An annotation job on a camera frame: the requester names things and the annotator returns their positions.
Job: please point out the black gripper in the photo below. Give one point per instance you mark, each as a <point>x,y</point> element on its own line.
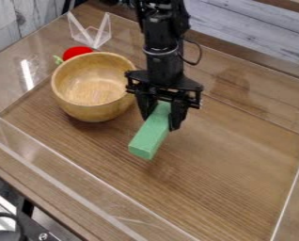
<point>184,93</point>

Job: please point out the green rectangular block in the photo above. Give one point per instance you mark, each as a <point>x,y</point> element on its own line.
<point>153,133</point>

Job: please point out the brown wooden bowl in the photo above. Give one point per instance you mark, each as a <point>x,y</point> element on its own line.
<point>89,85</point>

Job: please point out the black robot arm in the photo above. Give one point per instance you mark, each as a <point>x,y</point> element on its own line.
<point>164,23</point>

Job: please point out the red plush tomato toy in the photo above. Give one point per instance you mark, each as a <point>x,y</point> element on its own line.
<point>71,52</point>

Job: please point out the clear acrylic corner bracket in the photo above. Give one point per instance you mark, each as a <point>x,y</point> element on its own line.
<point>91,36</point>

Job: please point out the black table leg bracket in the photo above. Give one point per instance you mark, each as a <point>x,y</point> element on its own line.
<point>34,231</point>

